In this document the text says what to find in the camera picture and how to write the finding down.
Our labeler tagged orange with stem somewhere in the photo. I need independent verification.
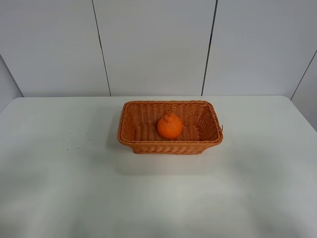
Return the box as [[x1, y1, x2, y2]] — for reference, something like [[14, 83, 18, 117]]
[[157, 112, 183, 140]]

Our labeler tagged orange wicker basket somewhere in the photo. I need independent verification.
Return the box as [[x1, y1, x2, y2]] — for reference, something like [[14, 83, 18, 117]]
[[117, 101, 223, 155]]

